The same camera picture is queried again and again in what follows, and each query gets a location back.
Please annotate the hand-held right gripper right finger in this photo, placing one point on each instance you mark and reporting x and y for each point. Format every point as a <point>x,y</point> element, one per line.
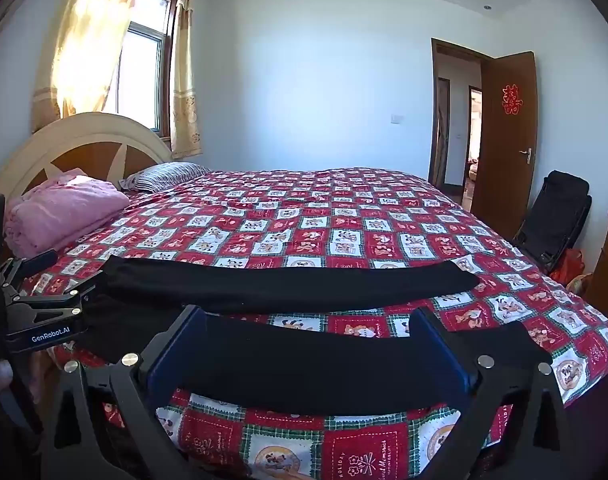
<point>441,350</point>

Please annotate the folded pink blanket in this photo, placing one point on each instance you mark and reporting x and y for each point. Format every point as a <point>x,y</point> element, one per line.
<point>63,210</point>

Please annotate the red bag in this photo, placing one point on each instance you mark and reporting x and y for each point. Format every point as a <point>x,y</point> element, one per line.
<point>568,265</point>

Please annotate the cream wooden headboard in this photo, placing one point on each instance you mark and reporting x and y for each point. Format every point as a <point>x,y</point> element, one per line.
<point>83,127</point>

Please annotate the black pants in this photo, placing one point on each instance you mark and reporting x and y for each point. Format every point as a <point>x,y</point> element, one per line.
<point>284,285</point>

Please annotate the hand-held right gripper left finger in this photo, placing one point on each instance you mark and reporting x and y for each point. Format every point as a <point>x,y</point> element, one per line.
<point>176,355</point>

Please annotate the brown wooden door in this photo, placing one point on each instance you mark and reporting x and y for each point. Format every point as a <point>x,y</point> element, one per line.
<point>504,175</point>

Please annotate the red paper door decoration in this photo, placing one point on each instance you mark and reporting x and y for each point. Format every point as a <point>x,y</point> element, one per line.
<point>512,100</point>

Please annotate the brown door frame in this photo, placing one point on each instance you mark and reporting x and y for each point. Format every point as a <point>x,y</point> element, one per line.
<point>435,110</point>

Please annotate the striped pillow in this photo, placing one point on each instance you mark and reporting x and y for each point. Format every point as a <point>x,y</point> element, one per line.
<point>168,174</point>

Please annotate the wide yellow curtain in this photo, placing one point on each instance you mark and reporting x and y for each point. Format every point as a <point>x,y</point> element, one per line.
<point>88,35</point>

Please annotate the red printed bedspread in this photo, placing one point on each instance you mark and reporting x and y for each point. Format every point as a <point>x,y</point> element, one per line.
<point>334,220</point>

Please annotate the window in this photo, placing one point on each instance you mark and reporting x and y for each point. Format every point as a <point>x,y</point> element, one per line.
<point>143,70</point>

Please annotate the black folding chair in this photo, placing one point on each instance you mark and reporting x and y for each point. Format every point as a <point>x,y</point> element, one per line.
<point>554,215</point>

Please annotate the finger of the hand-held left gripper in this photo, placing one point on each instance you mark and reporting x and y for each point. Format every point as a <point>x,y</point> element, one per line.
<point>58,300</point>
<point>33,262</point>

